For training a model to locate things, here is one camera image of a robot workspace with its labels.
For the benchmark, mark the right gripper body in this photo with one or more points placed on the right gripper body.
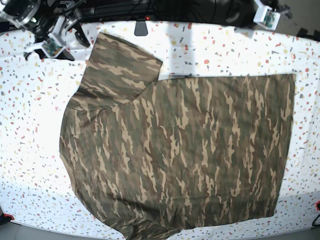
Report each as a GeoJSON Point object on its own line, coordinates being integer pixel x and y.
{"type": "Point", "coordinates": [52, 30]}

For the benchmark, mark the camouflage T-shirt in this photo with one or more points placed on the camouflage T-shirt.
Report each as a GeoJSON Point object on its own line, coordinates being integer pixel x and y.
{"type": "Point", "coordinates": [152, 157]}

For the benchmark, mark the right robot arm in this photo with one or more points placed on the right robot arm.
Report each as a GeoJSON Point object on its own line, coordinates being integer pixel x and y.
{"type": "Point", "coordinates": [27, 14]}

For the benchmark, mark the red table corner clamp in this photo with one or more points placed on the red table corner clamp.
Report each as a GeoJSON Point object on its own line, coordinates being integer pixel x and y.
{"type": "Point", "coordinates": [6, 217]}

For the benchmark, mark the red object right edge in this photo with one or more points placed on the red object right edge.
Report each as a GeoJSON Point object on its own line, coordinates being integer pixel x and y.
{"type": "Point", "coordinates": [318, 206]}

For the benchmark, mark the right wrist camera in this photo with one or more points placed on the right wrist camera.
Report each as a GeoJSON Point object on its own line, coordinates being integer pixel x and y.
{"type": "Point", "coordinates": [51, 49]}

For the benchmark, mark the black table mount bracket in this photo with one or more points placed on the black table mount bracket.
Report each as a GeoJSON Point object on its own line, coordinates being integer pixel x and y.
{"type": "Point", "coordinates": [141, 29]}

